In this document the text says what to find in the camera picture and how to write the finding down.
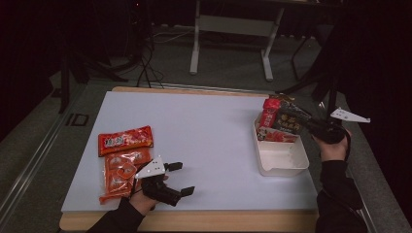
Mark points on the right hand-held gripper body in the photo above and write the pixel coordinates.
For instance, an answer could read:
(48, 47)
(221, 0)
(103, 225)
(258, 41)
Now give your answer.
(328, 131)

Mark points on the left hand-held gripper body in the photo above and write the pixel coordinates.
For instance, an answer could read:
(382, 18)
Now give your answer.
(152, 170)

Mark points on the red and black food packet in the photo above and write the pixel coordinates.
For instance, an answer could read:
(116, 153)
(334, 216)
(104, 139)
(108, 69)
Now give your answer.
(278, 121)

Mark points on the clear pack of orange sachets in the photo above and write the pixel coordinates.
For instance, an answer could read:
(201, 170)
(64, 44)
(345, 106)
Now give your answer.
(118, 176)

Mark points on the white plastic divided box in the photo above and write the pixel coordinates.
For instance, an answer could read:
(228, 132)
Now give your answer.
(281, 158)

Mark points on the person's right hand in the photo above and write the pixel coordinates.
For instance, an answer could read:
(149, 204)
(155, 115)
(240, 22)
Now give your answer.
(333, 151)

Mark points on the person's left hand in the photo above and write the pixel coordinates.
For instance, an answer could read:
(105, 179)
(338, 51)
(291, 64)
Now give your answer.
(142, 203)

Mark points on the orange red snack packet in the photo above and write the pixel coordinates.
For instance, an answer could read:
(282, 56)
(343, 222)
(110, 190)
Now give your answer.
(124, 140)

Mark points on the black floor stand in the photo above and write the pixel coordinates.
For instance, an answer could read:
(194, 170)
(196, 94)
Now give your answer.
(325, 81)
(69, 76)

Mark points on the pale blue table mat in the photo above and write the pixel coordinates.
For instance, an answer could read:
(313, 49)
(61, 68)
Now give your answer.
(200, 116)

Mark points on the metal floor rail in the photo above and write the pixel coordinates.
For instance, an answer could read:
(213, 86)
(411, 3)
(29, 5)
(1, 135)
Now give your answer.
(372, 207)
(29, 161)

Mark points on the white metal desk frame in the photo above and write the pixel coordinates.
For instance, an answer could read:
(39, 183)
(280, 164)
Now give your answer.
(233, 27)

